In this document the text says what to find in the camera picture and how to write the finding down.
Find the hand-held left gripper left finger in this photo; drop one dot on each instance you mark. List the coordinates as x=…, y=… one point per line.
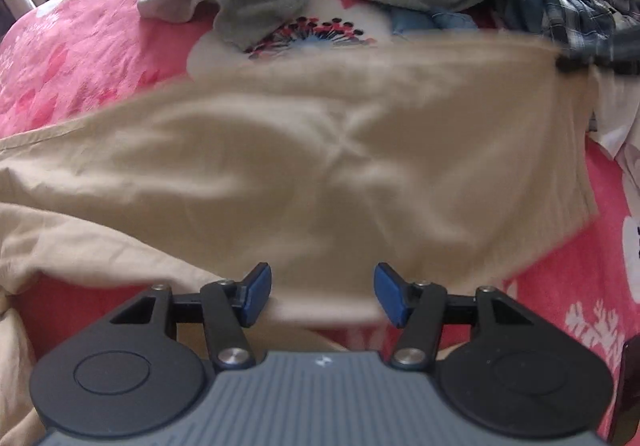
x=257, y=293

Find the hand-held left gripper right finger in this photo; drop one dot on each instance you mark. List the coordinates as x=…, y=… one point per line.
x=390, y=296

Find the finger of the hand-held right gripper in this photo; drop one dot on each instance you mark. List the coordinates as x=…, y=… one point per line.
x=570, y=65

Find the beige pants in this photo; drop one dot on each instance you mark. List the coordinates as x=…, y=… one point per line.
x=300, y=161

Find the white cloth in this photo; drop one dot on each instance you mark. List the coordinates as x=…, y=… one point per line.
x=615, y=126

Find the blue denim garment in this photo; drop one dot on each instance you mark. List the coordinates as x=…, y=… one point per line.
x=430, y=20

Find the dark glossy object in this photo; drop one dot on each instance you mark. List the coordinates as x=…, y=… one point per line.
x=627, y=391

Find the pink printed blanket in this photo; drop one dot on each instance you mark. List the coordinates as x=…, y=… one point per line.
x=100, y=51

